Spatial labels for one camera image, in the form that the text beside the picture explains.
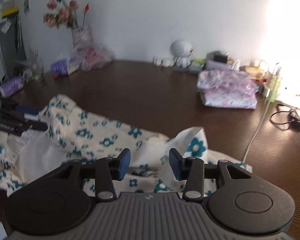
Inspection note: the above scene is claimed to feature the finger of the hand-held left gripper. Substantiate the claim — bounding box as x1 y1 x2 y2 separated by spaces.
0 100 40 121
20 120 49 133

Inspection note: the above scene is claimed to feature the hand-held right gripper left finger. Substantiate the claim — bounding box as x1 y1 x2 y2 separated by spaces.
51 148 131 202

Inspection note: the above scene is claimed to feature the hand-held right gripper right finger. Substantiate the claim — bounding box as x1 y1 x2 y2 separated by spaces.
169 148 252 202

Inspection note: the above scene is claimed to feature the cream teal-flowered garment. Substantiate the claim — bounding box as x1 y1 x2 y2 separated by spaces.
0 94 253 198

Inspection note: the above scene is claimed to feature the purple tissue pack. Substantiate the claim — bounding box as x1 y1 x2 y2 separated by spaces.
0 77 24 98
51 58 80 76

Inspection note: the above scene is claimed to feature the glass vase with dried stems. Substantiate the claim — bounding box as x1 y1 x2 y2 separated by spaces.
14 45 46 83

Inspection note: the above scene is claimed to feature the white plastic bag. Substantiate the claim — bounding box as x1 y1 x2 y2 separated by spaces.
59 52 77 63

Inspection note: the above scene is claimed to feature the dark grey cabinet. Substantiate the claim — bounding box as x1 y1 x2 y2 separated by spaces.
0 17 27 98

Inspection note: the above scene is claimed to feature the pale pink floral garment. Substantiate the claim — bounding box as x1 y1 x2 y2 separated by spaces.
201 89 258 110

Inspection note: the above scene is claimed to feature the red-printed plastic bag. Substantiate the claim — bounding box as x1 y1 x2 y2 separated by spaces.
79 41 115 71

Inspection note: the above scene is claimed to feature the clear textured flower vase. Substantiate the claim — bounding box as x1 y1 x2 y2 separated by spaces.
72 25 93 52

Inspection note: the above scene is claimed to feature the pink ruffled garment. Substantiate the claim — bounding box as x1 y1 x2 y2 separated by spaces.
197 69 258 96

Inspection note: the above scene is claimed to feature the yellow and black box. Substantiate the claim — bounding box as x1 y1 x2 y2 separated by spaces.
1 7 20 19

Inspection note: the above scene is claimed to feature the pink artificial flower bouquet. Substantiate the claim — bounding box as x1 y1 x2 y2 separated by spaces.
42 0 90 30

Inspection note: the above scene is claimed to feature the grey tin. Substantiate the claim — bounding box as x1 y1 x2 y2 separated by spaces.
205 59 231 71

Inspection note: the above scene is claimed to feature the white robot-shaped speaker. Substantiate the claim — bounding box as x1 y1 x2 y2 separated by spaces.
170 39 193 72

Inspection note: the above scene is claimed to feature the small yellow object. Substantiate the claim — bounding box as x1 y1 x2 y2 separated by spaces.
245 65 267 81

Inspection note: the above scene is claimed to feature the yellow-green bottle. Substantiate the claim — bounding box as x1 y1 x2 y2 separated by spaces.
264 76 282 103

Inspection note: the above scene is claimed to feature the white cable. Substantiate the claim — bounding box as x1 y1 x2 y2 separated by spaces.
241 65 282 165

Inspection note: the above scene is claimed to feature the black cable with adapter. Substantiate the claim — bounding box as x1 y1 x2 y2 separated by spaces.
269 103 300 131

